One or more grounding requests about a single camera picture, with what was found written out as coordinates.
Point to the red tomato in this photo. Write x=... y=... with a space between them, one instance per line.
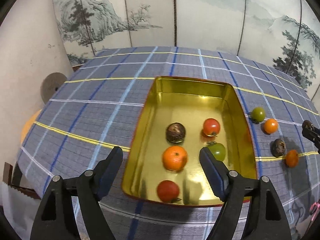
x=211 y=127
x=168 y=190

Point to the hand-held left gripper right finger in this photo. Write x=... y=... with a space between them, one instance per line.
x=212 y=172

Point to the small green tomato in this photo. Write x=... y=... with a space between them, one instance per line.
x=258 y=113

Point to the white paper bag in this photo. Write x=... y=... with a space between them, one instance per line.
x=12 y=205

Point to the dark wooden frame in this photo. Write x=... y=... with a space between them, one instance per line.
x=15 y=177

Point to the pink ribbon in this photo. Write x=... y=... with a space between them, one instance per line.
x=314 y=208

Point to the blue plaid tablecloth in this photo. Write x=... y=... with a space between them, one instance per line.
x=100 y=105

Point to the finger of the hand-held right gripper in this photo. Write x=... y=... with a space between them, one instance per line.
x=311 y=136

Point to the red and gold tin box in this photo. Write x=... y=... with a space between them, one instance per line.
x=190 y=100

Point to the large green tomato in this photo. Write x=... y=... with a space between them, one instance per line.
x=218 y=151

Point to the round stone disc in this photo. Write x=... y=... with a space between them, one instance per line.
x=50 y=87

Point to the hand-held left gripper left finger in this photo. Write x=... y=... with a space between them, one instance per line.
x=110 y=171

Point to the large dark water chestnut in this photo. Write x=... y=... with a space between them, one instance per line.
x=175 y=132

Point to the painted landscape folding screen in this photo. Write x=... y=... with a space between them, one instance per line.
x=200 y=12

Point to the small mandarin orange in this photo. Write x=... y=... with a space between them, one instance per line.
x=271 y=126

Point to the large mandarin orange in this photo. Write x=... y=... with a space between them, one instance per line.
x=292 y=158

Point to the round orange stool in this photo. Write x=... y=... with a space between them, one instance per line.
x=27 y=127

